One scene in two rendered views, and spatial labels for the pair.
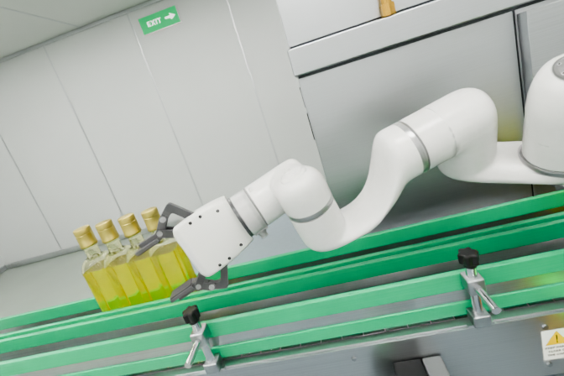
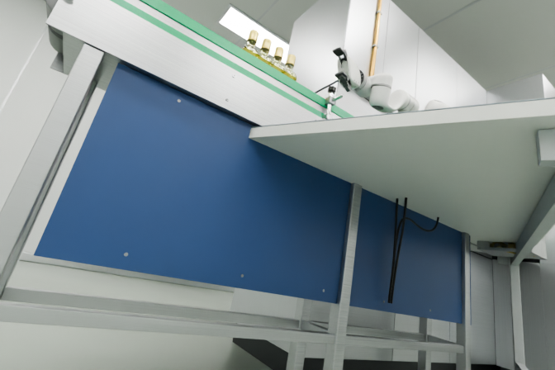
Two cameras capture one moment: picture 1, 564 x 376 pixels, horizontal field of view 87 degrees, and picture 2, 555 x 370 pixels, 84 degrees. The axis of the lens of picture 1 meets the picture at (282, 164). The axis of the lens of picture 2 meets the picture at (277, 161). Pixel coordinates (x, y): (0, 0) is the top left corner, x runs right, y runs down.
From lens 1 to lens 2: 1.31 m
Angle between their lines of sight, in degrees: 51
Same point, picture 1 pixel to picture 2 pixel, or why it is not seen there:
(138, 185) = not seen: outside the picture
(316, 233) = (386, 93)
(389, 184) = (400, 101)
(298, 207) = (388, 79)
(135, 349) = (292, 87)
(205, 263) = (352, 74)
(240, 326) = (341, 113)
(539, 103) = (431, 105)
